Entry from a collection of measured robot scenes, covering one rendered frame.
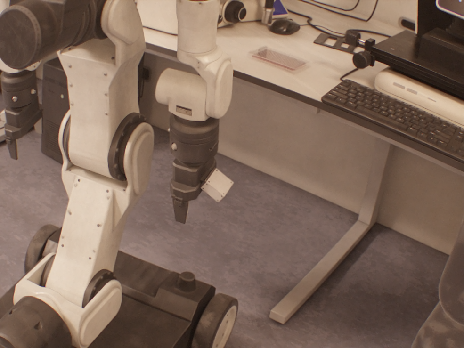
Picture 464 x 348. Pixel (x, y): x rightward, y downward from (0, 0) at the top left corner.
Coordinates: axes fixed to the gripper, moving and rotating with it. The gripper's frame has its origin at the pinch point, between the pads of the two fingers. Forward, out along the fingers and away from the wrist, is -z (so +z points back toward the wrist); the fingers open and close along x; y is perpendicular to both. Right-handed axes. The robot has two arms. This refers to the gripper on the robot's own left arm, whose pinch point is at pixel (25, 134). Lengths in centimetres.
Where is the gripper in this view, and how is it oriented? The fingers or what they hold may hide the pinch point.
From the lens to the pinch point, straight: 148.7
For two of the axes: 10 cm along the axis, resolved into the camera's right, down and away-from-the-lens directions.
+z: 0.4, -7.5, -6.6
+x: 4.0, -5.9, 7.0
